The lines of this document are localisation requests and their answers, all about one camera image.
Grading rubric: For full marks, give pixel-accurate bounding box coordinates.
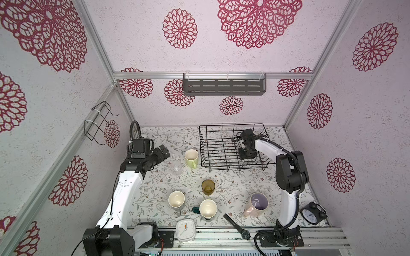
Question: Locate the black wire dish rack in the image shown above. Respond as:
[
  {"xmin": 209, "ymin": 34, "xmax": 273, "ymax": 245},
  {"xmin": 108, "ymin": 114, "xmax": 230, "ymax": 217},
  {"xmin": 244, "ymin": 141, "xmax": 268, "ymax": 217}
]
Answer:
[{"xmin": 199, "ymin": 123, "xmax": 275, "ymax": 172}]

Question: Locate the light green mug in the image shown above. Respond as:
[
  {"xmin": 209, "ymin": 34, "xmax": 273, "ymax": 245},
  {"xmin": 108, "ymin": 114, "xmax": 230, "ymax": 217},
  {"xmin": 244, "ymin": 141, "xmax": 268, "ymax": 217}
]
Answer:
[{"xmin": 184, "ymin": 149, "xmax": 199, "ymax": 169}]

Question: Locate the grey cream mug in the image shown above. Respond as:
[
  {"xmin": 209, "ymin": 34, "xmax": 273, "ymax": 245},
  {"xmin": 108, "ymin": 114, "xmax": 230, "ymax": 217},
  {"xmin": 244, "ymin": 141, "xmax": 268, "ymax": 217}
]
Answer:
[{"xmin": 168, "ymin": 191, "xmax": 185, "ymax": 217}]

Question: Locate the amber glass cup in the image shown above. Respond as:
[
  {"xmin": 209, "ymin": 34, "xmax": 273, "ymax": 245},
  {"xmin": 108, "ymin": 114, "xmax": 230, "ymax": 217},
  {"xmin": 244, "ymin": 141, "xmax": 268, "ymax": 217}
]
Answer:
[{"xmin": 201, "ymin": 179, "xmax": 216, "ymax": 196}]

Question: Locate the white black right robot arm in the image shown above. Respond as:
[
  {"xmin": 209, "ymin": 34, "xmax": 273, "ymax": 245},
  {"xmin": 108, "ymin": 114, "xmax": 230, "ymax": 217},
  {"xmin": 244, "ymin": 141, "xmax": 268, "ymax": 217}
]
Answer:
[{"xmin": 232, "ymin": 129, "xmax": 309, "ymax": 240}]

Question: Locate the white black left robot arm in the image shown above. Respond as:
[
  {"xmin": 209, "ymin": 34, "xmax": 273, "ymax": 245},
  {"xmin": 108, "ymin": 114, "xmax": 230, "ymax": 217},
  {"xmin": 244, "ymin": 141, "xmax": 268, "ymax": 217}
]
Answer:
[{"xmin": 80, "ymin": 121, "xmax": 170, "ymax": 256}]

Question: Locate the pink lilac mug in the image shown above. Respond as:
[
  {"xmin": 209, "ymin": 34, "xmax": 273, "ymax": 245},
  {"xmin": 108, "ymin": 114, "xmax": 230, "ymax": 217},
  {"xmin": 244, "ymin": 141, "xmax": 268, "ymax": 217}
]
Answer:
[{"xmin": 243, "ymin": 193, "xmax": 269, "ymax": 218}]

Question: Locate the dark green cream mug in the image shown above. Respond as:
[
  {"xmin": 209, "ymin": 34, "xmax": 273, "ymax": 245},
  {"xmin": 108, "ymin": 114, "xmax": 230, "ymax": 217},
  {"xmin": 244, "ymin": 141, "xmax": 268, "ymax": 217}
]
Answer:
[{"xmin": 192, "ymin": 199, "xmax": 218, "ymax": 220}]

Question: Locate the white square clock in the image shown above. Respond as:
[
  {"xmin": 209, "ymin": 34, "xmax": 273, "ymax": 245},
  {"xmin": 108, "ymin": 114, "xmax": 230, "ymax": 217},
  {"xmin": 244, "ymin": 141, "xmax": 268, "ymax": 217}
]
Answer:
[{"xmin": 176, "ymin": 219, "xmax": 196, "ymax": 242}]

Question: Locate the black wristwatch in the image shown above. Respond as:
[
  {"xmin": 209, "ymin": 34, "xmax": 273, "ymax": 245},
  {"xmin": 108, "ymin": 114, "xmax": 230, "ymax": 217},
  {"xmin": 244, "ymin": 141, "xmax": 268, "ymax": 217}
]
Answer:
[{"xmin": 223, "ymin": 214, "xmax": 251, "ymax": 241}]

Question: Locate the black twin-bell alarm clock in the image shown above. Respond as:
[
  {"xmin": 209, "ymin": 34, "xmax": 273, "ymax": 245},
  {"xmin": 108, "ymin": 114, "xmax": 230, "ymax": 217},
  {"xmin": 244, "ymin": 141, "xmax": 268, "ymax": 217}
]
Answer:
[{"xmin": 300, "ymin": 202, "xmax": 328, "ymax": 225}]

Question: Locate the black wire wall holder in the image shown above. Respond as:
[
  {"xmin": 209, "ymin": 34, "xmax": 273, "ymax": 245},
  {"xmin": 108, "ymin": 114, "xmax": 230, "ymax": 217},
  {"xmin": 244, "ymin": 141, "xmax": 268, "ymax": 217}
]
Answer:
[{"xmin": 83, "ymin": 101, "xmax": 119, "ymax": 146}]

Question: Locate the grey wall shelf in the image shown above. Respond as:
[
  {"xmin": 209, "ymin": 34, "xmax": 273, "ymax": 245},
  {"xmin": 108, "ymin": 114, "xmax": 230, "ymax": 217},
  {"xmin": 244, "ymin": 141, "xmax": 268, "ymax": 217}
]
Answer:
[{"xmin": 183, "ymin": 74, "xmax": 267, "ymax": 96}]

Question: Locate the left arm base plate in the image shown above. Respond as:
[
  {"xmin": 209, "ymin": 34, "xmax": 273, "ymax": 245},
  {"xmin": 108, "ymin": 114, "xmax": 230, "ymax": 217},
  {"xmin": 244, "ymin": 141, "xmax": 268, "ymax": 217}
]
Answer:
[{"xmin": 139, "ymin": 230, "xmax": 175, "ymax": 249}]

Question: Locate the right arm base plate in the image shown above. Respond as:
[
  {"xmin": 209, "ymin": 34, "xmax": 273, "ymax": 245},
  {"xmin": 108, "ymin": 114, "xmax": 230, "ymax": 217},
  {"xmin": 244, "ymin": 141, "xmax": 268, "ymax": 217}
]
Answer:
[{"xmin": 259, "ymin": 226, "xmax": 304, "ymax": 248}]

